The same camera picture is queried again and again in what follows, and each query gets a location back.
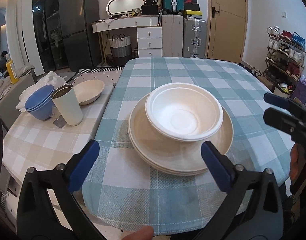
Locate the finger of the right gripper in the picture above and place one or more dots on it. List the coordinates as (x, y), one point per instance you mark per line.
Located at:
(279, 120)
(276, 100)

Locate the shoe rack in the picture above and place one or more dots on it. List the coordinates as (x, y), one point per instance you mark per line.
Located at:
(285, 59)

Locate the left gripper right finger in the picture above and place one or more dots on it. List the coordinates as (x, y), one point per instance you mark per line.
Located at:
(252, 208)

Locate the person's right hand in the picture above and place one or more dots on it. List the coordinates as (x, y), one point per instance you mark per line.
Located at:
(294, 165)

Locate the white drawer dresser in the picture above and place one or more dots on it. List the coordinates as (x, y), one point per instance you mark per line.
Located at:
(145, 33)

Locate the black bag on dresser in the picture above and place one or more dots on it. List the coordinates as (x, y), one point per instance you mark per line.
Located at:
(150, 7)

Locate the silver aluminium suitcase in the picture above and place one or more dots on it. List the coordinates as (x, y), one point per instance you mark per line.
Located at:
(194, 38)

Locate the woven laundry basket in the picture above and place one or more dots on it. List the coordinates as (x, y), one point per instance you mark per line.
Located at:
(121, 49)

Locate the stacked shoe boxes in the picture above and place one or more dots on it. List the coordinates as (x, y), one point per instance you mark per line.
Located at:
(192, 9)

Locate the dark grey refrigerator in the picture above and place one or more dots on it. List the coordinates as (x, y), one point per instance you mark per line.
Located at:
(81, 44)

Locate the oval mirror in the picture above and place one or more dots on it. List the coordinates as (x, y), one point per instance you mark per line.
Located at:
(124, 7)

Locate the purple bag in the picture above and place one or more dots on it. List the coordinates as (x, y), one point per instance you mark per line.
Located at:
(300, 90)

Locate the beige checked tablecloth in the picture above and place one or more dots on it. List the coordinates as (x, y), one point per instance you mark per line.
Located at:
(42, 145)

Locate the white plastic bag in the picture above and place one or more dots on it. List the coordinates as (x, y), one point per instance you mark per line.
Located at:
(50, 79)

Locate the blue bowl stack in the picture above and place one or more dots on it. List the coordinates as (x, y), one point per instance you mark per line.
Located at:
(40, 104)

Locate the wooden door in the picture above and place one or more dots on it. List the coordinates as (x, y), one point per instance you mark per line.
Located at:
(227, 29)

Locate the person's left hand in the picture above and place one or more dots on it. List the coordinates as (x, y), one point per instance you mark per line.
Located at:
(145, 233)

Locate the cream plate stack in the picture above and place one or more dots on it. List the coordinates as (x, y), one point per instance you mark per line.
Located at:
(163, 153)

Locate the beige suitcase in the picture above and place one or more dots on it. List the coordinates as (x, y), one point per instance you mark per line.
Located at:
(172, 35)

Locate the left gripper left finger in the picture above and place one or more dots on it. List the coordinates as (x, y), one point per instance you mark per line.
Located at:
(47, 208)

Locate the yellow bottle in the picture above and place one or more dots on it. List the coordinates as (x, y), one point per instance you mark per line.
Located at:
(11, 70)

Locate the white tumbler cup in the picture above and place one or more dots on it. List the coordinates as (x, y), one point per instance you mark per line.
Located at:
(66, 102)

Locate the white foam bowl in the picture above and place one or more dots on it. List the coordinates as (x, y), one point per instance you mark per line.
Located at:
(184, 112)

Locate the cream bowl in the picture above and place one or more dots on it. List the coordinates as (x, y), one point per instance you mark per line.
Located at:
(88, 91)

